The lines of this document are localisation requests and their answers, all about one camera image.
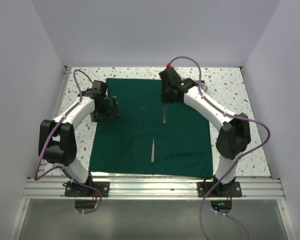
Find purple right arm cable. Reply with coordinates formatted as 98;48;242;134
166;56;271;240

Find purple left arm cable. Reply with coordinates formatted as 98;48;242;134
33;69;103;215

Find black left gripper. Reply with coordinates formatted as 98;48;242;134
91;96;119;123

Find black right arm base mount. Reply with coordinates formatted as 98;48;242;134
196;177;243;198

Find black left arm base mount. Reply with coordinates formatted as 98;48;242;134
62;176;110;198

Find steel tweezers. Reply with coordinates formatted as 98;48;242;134
151;139;155;163
162;103;167;124

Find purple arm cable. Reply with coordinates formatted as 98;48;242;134
166;56;271;240
33;69;103;215

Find dark green surgical cloth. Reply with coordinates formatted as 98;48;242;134
89;78;213;179

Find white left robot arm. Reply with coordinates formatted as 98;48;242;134
38;80;120;197

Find aluminium left side rail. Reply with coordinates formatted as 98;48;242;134
36;65;72;176

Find aluminium table edge rail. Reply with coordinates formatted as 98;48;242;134
22;172;286;200

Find stainless steel instrument tray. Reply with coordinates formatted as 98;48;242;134
198;80;208;93

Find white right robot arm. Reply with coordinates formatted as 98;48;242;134
159;67;251;197

